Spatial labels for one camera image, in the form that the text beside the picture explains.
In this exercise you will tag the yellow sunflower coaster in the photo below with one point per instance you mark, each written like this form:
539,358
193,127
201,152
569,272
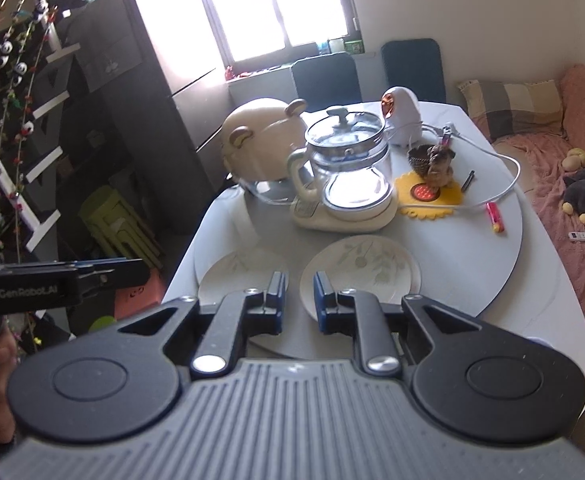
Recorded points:
450,200

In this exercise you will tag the grey table turntable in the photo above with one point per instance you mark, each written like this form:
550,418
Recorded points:
452,270

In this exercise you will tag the dark plush toy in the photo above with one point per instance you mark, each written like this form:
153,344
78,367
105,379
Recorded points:
583,192

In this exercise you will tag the dark chair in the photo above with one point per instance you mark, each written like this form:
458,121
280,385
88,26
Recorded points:
327,82
415,70

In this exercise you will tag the plaid pillow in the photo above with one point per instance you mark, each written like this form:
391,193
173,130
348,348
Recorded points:
515,107

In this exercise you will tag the red round disc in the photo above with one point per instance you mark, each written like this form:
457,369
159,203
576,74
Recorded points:
422,193

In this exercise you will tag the orange box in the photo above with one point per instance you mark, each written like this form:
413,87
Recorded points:
145,295

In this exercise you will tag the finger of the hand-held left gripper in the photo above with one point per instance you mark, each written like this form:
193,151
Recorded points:
117,280
97,261

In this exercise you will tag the brown squirrel figurine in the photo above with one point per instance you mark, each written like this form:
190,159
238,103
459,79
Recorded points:
435,165

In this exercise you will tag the dark refrigerator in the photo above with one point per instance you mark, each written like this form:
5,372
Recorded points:
142,110

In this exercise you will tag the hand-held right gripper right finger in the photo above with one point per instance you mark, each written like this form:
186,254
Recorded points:
321,305

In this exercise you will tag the panda flower garland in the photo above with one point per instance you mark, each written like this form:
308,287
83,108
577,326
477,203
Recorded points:
7,47

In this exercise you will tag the white floral plate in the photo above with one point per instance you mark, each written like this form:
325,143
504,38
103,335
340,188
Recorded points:
367,270
237,275

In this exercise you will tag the beige bear-ear food cover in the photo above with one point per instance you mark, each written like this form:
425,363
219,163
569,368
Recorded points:
262,140

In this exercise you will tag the red and yellow lighter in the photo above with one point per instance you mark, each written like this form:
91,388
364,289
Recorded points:
495,217

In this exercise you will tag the stack of green stools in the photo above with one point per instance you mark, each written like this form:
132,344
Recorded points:
117,225

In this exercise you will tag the white device with orange face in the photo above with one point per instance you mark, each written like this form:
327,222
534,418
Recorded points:
405,115

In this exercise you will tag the white ladder shelf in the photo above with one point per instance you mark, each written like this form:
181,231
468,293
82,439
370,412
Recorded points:
37,230

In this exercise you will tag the window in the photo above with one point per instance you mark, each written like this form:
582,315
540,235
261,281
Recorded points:
272,5

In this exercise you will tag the white remote control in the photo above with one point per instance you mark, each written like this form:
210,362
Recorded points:
582,236

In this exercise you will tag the yellow plush toy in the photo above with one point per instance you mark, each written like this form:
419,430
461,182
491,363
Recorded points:
575,159

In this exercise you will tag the pink blanket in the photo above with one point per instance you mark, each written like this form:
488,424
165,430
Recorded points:
547,200

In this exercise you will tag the glass kettle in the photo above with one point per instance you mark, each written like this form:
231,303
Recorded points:
350,160

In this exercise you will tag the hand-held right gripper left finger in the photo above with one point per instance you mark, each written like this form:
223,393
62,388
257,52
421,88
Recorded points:
278,305

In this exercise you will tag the green boxes on sill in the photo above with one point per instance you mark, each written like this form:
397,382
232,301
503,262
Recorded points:
345,46

